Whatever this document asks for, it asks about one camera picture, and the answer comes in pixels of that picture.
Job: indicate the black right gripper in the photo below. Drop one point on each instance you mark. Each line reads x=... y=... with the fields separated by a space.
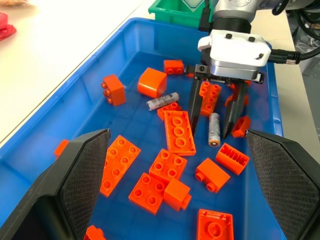
x=201 y=70

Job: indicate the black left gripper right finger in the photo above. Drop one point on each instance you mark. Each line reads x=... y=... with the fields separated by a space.
x=282 y=180

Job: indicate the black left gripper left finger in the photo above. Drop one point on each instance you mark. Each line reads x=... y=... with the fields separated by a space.
x=80 y=180

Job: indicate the blue plastic bin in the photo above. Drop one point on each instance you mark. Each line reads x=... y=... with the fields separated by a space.
x=140 y=120

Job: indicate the green plastic bin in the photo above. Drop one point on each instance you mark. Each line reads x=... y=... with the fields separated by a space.
x=175 y=10

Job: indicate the orange eight-stud brick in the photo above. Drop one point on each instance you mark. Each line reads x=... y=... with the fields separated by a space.
x=210 y=97

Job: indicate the orange brick behind gripper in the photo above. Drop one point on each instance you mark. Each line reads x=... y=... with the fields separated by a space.
x=229 y=98

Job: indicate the grey printed battery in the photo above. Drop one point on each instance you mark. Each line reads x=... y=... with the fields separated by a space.
x=162 y=101
x=214 y=128

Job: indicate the small orange hollow brick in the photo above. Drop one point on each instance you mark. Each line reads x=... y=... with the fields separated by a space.
x=241 y=126

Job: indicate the orange wedge plate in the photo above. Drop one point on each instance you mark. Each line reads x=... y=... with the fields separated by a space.
x=118 y=162

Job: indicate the large orange upturned plate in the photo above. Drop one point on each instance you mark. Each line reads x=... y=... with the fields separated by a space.
x=178 y=132

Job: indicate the orange brick under plate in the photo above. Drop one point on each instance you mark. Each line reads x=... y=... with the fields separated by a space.
x=170 y=108

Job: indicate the orange upturned ribbed brick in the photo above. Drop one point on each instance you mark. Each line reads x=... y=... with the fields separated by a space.
x=232 y=160

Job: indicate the orange studded brick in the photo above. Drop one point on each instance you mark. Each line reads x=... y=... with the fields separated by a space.
x=95 y=233

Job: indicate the small orange two-stud brick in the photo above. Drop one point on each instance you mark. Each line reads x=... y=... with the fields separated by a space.
x=173 y=67

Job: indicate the orange brick with side studs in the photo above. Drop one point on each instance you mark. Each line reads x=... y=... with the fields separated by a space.
x=212 y=175

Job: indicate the orange four-stud flat brick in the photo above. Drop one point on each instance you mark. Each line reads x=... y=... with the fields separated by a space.
x=146 y=193
x=168 y=163

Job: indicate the orange curved smooth block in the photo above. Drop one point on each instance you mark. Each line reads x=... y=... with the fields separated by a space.
x=151 y=82

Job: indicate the orange upturned hollow brick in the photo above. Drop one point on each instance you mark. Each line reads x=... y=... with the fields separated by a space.
x=215 y=225

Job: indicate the orange cube brick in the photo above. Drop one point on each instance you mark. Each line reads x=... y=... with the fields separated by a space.
x=176 y=193

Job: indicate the tall orange four-stud brick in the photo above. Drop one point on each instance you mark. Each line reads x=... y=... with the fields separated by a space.
x=114 y=90

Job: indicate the red mesh object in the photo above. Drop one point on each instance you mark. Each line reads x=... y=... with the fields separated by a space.
x=6 y=27

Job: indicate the tan woven object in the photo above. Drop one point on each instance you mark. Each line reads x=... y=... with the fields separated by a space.
x=15 y=2

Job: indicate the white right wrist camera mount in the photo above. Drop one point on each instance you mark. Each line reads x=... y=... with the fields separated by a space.
x=237 y=47

